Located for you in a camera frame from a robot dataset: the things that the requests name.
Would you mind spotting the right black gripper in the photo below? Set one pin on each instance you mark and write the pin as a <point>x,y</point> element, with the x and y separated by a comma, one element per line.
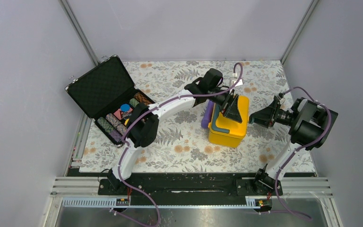
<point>267,116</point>

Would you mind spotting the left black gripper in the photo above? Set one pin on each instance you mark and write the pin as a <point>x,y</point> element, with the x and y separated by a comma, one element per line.
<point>229,107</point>

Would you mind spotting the teal divided tray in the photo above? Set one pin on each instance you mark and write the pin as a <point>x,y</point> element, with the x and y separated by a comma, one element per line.
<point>222,124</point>

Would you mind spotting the yellow plastic box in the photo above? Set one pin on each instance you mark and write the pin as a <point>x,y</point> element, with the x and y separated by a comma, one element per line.
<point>234,138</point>

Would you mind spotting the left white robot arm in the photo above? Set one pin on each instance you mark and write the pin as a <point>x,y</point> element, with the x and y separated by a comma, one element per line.
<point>143,124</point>

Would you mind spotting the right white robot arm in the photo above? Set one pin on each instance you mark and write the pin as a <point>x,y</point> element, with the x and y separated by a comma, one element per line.
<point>309,126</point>

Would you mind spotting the purple flashlight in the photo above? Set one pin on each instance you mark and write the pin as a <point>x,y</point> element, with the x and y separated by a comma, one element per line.
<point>207,115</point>

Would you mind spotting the black poker chip case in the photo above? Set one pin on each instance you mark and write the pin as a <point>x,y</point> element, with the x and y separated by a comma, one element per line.
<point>103,90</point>

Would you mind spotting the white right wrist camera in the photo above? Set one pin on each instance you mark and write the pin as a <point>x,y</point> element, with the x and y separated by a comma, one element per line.
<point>281,98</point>

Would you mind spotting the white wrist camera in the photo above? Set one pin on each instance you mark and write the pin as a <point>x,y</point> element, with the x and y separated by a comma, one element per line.
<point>236,80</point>
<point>281,98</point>

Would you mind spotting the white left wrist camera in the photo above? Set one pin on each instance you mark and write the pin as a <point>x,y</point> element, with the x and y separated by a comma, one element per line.
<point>236,80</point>

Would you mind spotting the black mounting base plate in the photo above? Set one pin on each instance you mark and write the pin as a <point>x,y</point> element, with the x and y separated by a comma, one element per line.
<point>178,189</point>

